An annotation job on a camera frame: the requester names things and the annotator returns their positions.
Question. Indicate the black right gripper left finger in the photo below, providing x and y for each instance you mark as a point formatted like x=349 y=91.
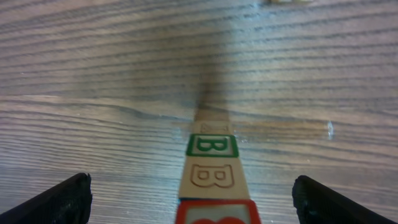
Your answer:
x=68 y=202

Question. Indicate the wooden block green side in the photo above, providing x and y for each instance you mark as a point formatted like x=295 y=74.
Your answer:
x=213 y=169

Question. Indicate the red letter wooden block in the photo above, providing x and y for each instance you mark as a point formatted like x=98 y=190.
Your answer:
x=217 y=212

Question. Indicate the blue X letter block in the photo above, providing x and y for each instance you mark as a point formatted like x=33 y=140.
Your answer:
x=212 y=127

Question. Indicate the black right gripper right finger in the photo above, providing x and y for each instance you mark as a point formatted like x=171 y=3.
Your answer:
x=317 y=204

